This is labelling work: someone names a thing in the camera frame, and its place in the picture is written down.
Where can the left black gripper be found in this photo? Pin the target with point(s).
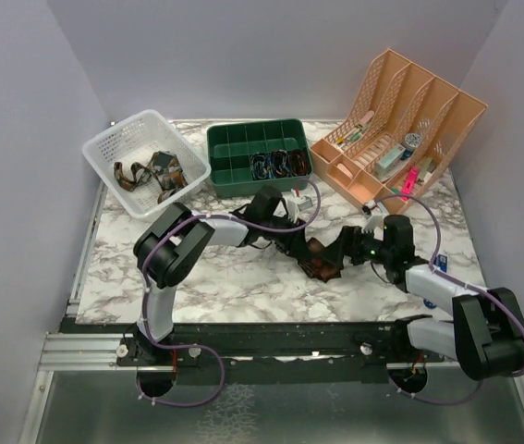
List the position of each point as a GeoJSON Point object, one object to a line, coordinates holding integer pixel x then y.
{"type": "Point", "coordinates": [295, 244]}

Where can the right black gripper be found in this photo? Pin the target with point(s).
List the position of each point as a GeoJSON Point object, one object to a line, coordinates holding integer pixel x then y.
{"type": "Point", "coordinates": [348, 243]}

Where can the brown red patterned tie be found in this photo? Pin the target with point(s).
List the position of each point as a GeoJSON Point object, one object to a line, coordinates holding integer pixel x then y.
{"type": "Point", "coordinates": [321, 262]}

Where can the green compartment tray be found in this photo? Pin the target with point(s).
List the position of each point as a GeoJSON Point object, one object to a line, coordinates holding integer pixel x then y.
{"type": "Point", "coordinates": [244, 157]}

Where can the peach desk organizer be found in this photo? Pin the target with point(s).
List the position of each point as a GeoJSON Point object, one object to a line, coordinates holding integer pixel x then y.
{"type": "Point", "coordinates": [400, 136]}

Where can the white plastic basket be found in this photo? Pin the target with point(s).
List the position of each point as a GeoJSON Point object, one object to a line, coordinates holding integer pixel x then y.
{"type": "Point", "coordinates": [123, 155]}

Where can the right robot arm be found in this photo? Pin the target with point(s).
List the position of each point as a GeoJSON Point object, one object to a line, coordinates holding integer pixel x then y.
{"type": "Point", "coordinates": [486, 332]}

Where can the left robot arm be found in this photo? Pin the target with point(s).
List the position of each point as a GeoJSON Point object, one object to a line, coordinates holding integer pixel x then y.
{"type": "Point", "coordinates": [169, 249]}

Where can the brown ties pile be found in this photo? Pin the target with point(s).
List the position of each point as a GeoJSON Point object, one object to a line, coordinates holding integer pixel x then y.
{"type": "Point", "coordinates": [163, 168]}

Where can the brown rolled tie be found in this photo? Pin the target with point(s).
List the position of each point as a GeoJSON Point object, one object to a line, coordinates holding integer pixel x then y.
{"type": "Point", "coordinates": [299, 163]}

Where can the blue stapler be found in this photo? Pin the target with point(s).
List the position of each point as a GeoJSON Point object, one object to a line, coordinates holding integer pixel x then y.
{"type": "Point", "coordinates": [441, 262]}

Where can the pink eraser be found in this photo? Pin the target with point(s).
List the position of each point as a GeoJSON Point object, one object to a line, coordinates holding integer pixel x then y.
{"type": "Point", "coordinates": [341, 167]}

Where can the blue rolled tie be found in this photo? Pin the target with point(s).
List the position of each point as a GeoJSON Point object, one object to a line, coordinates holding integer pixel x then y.
{"type": "Point", "coordinates": [260, 166]}

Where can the dark orange rolled tie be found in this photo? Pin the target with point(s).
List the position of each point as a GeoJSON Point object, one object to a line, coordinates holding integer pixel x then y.
{"type": "Point", "coordinates": [279, 164]}

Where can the pink highlighter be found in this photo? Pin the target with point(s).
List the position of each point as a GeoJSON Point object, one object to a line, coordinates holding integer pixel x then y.
{"type": "Point", "coordinates": [410, 181]}

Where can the teal white box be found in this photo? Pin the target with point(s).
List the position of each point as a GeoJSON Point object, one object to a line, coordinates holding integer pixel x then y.
{"type": "Point", "coordinates": [390, 158]}

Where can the round tape tin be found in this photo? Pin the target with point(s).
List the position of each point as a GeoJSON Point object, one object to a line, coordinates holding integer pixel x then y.
{"type": "Point", "coordinates": [411, 143]}

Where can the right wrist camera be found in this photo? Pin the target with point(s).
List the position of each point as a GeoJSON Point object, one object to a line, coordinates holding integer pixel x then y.
{"type": "Point", "coordinates": [374, 216]}

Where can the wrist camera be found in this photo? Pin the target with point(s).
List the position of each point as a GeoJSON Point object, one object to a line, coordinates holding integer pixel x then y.
{"type": "Point", "coordinates": [374, 216]}
{"type": "Point", "coordinates": [297, 203]}

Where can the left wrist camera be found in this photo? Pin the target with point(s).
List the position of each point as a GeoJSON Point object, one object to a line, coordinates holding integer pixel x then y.
{"type": "Point", "coordinates": [297, 203]}

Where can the black mounting rail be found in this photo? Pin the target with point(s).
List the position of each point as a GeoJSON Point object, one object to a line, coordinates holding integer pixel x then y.
{"type": "Point", "coordinates": [253, 353]}

